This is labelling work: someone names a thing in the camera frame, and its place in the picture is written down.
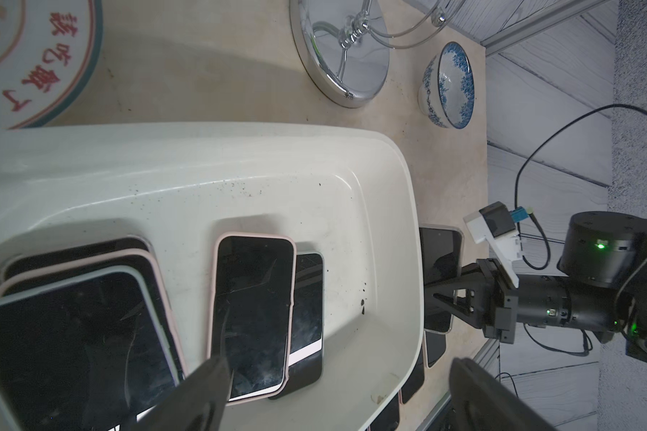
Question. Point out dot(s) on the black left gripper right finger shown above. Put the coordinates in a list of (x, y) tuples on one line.
[(500, 409)]

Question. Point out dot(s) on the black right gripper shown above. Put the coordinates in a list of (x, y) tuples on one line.
[(496, 316)]

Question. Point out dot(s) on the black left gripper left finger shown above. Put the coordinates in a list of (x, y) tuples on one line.
[(198, 403)]

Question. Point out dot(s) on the blue purple case phone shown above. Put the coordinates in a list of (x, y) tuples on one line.
[(441, 248)]

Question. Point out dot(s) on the pink case phone front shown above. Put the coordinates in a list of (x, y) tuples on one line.
[(414, 382)]

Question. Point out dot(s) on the mint green case phone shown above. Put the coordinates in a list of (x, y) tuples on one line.
[(90, 352)]

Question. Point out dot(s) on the grey green case phone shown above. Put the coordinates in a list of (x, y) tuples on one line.
[(143, 261)]

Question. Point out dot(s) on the purple case phone back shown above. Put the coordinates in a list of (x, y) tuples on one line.
[(23, 264)]

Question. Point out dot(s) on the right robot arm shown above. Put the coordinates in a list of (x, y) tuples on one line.
[(602, 287)]

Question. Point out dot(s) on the pale pink case phone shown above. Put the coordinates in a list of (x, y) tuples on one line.
[(434, 347)]

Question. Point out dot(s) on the pink case phone behind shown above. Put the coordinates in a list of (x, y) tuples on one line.
[(389, 418)]

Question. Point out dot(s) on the white plastic storage box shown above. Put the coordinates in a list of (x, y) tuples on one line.
[(345, 194)]

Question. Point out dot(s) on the blue white porcelain bowl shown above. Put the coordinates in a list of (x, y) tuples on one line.
[(446, 94)]

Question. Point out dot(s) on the metal glass rack stand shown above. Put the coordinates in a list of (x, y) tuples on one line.
[(345, 45)]

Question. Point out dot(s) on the orange patterned round plate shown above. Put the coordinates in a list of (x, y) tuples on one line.
[(48, 53)]

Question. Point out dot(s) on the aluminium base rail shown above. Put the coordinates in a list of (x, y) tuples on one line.
[(467, 376)]

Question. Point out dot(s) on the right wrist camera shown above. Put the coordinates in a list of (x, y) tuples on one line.
[(496, 225)]

